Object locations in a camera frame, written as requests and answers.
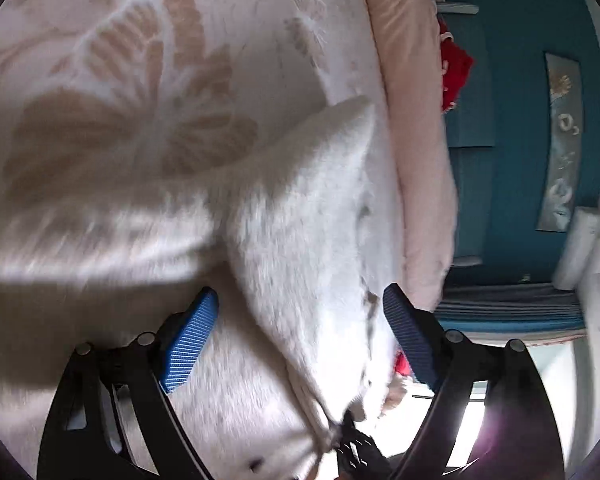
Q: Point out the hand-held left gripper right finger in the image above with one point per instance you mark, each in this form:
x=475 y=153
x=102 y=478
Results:
x=410 y=335

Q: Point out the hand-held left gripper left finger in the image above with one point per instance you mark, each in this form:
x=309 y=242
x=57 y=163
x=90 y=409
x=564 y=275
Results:
x=190 y=342

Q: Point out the white foam roll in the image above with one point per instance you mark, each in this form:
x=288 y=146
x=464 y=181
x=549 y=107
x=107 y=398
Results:
x=580 y=250

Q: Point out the grey striped cloth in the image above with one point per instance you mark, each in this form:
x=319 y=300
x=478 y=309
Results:
x=510 y=305

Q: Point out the long wall picture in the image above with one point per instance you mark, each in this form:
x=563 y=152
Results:
x=562 y=140

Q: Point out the butterfly printed blanket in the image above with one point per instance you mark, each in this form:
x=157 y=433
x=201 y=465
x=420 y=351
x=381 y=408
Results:
x=130 y=85

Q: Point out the red cloth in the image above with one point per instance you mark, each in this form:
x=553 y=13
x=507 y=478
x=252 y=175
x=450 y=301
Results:
x=455 y=75

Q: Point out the pink duvet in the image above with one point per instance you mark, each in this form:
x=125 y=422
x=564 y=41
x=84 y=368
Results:
x=415 y=160

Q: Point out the blue cabinet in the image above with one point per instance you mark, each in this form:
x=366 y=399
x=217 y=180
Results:
x=472 y=110

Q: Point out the white fluffy garment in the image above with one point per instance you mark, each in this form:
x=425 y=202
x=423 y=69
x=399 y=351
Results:
x=300 y=240

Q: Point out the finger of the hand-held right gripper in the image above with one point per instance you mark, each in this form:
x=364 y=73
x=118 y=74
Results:
x=360 y=455

